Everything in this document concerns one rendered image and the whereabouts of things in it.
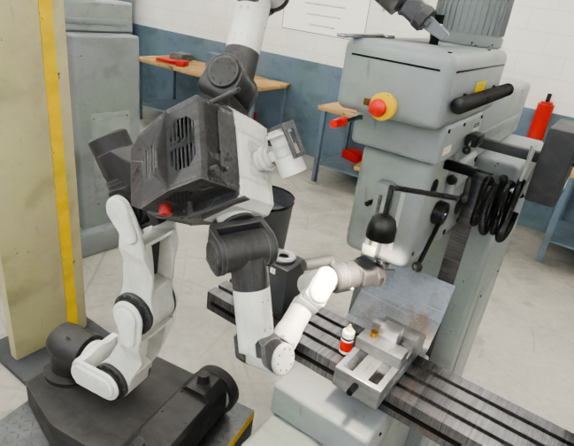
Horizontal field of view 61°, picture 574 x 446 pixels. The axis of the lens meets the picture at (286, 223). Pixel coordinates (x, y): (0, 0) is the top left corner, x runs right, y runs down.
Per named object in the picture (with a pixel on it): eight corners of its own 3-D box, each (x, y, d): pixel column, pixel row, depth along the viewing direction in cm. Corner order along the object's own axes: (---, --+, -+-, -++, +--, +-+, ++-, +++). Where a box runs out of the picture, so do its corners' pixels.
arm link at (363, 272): (389, 267, 139) (355, 274, 133) (382, 296, 143) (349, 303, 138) (363, 247, 149) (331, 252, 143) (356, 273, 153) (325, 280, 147)
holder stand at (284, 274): (281, 316, 172) (287, 268, 164) (233, 291, 183) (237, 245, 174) (299, 302, 182) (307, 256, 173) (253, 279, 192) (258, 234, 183)
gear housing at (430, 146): (437, 167, 115) (447, 126, 111) (348, 141, 127) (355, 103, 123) (477, 144, 141) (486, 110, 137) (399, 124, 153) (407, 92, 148)
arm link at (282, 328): (319, 321, 130) (285, 385, 121) (290, 314, 137) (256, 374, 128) (302, 298, 124) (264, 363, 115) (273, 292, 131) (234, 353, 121)
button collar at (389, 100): (390, 123, 107) (396, 96, 104) (366, 117, 110) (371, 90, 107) (394, 122, 108) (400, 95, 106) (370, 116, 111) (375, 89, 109)
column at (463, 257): (407, 496, 217) (521, 167, 150) (319, 438, 240) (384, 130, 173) (444, 427, 256) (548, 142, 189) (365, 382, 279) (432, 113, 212)
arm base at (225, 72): (191, 99, 119) (234, 104, 116) (202, 49, 120) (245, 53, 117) (213, 119, 133) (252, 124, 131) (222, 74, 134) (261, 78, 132)
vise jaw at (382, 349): (398, 370, 144) (401, 359, 142) (354, 346, 151) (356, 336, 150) (406, 359, 149) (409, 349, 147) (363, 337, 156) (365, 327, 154)
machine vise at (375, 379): (375, 411, 138) (383, 381, 133) (331, 384, 145) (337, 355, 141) (421, 350, 165) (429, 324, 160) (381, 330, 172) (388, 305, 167)
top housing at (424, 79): (437, 134, 103) (457, 54, 96) (332, 106, 116) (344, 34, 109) (493, 109, 139) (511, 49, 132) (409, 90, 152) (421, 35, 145)
